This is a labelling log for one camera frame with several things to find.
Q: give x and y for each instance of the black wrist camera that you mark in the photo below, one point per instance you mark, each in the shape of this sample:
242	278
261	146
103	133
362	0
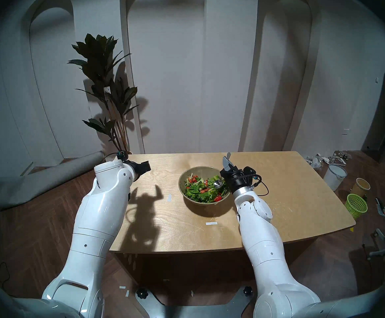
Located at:
250	171
122	155

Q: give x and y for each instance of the tan round bin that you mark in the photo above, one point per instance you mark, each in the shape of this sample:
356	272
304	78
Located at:
360	188

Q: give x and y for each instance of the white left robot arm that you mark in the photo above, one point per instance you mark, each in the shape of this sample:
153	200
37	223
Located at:
96	228

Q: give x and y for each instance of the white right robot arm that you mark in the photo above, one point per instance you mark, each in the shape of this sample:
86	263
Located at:
265	241

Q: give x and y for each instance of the metal serving utensil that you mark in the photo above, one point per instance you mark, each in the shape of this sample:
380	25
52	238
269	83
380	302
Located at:
218	183

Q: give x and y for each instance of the flat package with red print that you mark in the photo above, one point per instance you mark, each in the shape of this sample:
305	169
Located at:
383	208

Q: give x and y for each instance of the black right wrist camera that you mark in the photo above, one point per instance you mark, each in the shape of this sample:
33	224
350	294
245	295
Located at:
250	171

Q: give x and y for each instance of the rolled grey mat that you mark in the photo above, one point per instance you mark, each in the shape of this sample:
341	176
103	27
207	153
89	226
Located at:
37	185

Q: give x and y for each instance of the tall dark green potted plant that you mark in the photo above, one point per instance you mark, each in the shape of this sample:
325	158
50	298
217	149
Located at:
99	65

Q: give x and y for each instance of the green plastic basket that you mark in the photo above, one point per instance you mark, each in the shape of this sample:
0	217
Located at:
356	204

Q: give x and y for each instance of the pile of litter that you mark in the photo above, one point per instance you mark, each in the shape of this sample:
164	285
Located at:
324	159

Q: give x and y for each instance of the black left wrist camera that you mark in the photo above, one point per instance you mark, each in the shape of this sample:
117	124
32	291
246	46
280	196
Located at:
122	155

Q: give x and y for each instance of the black base knob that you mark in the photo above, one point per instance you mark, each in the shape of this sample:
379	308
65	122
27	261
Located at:
141	293
247	291

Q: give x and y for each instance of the white bin with trash bag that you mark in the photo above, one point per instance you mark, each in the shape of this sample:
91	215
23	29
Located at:
334	178

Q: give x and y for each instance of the green salad with tomato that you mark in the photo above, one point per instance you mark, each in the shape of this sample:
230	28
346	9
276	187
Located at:
200	191

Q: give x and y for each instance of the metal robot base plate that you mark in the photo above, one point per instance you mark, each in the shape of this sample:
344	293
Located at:
192	312

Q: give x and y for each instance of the beige ceramic salad bowl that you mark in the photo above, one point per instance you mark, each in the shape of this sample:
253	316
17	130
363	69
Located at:
199	171

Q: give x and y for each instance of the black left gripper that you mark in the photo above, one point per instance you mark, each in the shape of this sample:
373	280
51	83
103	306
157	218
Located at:
136	171

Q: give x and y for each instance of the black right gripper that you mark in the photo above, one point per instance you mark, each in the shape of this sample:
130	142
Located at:
237	180

